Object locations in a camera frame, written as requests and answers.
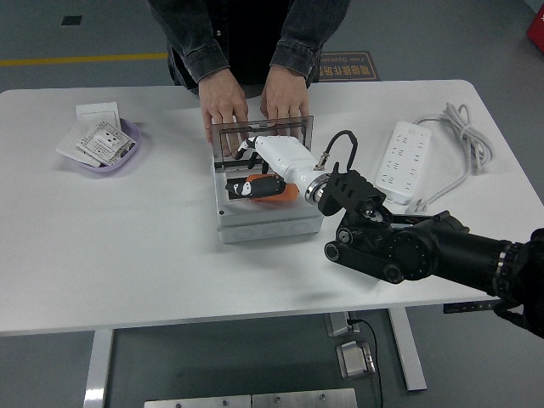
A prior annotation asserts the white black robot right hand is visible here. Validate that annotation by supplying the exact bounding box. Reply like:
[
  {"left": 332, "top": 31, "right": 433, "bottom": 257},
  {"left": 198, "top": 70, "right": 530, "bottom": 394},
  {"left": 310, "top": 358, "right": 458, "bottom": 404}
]
[{"left": 224, "top": 134, "right": 320, "bottom": 200}]

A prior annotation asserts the person's right hand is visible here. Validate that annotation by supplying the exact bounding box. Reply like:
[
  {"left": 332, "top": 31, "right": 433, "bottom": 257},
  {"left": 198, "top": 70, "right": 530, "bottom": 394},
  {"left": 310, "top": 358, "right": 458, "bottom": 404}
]
[{"left": 198, "top": 70, "right": 250, "bottom": 157}]

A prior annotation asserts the person's left hand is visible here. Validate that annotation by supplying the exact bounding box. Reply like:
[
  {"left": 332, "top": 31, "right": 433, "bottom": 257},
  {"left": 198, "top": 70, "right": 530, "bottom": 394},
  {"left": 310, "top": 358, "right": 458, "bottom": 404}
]
[{"left": 259, "top": 65, "right": 311, "bottom": 129}]

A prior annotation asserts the transparent hinged box lid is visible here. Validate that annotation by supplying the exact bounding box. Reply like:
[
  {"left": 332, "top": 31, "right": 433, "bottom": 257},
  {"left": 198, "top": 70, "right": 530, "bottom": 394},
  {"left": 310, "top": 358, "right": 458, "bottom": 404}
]
[{"left": 209, "top": 113, "right": 316, "bottom": 166}]

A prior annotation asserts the orange cylinder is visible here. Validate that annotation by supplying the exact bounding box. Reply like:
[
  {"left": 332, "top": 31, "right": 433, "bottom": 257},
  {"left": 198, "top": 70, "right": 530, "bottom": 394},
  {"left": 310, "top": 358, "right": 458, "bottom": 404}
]
[{"left": 247, "top": 173, "right": 301, "bottom": 202}]

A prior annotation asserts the grey plastic junction box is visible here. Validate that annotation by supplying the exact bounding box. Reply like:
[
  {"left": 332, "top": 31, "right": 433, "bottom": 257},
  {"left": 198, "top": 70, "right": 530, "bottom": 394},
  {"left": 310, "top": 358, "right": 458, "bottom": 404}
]
[{"left": 212, "top": 151, "right": 326, "bottom": 245}]

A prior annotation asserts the silver floor socket box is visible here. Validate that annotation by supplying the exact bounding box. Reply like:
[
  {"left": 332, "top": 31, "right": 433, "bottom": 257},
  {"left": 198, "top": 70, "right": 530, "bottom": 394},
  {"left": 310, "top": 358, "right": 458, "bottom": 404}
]
[{"left": 336, "top": 339, "right": 377, "bottom": 380}]

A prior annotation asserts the person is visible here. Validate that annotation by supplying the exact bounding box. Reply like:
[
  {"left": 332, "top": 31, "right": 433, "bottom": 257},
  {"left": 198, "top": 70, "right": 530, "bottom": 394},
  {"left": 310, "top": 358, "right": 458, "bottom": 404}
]
[{"left": 164, "top": 0, "right": 326, "bottom": 91}]

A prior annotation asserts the brown floor sign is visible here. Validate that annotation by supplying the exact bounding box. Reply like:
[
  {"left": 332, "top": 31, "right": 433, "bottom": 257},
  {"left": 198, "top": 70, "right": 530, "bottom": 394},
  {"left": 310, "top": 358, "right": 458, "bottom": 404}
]
[{"left": 316, "top": 51, "right": 378, "bottom": 82}]

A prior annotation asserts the purple plastic tray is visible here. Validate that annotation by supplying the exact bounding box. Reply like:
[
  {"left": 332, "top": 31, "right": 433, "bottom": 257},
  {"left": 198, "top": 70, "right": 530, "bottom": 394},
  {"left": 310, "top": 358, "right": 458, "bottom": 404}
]
[{"left": 63, "top": 117, "right": 142, "bottom": 174}]

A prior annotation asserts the white power strip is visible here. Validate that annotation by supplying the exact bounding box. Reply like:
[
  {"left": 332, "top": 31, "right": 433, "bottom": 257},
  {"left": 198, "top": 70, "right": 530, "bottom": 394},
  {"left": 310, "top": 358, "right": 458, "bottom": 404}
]
[{"left": 375, "top": 121, "right": 432, "bottom": 204}]

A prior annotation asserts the socket panel in printed wrap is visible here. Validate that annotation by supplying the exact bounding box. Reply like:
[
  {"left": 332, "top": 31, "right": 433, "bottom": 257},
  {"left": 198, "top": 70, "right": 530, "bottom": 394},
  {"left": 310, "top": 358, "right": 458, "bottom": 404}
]
[{"left": 76, "top": 122, "right": 138, "bottom": 167}]

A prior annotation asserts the white flat packet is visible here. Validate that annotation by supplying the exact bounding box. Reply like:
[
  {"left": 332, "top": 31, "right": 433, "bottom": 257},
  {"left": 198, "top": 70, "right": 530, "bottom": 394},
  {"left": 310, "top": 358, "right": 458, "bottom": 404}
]
[{"left": 56, "top": 121, "right": 99, "bottom": 167}]

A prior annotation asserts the black table control panel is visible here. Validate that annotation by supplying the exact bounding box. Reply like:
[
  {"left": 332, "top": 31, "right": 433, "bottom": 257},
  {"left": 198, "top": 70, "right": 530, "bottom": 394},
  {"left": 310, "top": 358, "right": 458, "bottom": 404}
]
[{"left": 443, "top": 300, "right": 499, "bottom": 315}]

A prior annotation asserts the white table leg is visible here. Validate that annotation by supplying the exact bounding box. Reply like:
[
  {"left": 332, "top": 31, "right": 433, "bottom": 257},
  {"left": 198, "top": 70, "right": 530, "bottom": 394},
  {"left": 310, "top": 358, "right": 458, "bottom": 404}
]
[
  {"left": 83, "top": 328, "right": 116, "bottom": 408},
  {"left": 387, "top": 306, "right": 428, "bottom": 392}
]

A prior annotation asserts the grey metal plate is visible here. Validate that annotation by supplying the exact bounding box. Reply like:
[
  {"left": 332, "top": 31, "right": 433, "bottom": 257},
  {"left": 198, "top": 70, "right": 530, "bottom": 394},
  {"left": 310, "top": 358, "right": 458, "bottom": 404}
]
[
  {"left": 144, "top": 394, "right": 252, "bottom": 408},
  {"left": 252, "top": 388, "right": 359, "bottom": 408}
]

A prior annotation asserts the red object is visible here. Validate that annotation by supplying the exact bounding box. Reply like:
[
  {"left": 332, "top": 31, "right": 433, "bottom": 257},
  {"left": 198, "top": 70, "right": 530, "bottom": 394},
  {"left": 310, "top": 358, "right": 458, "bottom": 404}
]
[{"left": 525, "top": 8, "right": 544, "bottom": 46}]

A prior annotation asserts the white wall switch plate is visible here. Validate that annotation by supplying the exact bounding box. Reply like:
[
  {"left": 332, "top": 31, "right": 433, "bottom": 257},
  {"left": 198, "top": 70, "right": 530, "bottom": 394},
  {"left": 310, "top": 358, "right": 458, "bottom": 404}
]
[{"left": 76, "top": 101, "right": 122, "bottom": 128}]

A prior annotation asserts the silver metal bracket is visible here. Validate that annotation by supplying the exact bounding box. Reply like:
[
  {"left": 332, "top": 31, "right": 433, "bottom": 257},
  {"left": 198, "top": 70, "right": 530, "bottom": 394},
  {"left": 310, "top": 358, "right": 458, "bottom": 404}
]
[{"left": 325, "top": 312, "right": 352, "bottom": 338}]

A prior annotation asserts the white power cord with plug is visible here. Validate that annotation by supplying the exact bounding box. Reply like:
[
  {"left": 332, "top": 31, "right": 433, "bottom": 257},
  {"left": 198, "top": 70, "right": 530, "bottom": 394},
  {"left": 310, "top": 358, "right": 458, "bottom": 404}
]
[{"left": 403, "top": 101, "right": 496, "bottom": 216}]

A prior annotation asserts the black floor cable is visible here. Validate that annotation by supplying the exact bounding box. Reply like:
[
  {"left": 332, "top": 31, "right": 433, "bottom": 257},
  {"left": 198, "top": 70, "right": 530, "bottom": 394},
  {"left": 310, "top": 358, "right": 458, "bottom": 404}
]
[{"left": 347, "top": 312, "right": 384, "bottom": 408}]

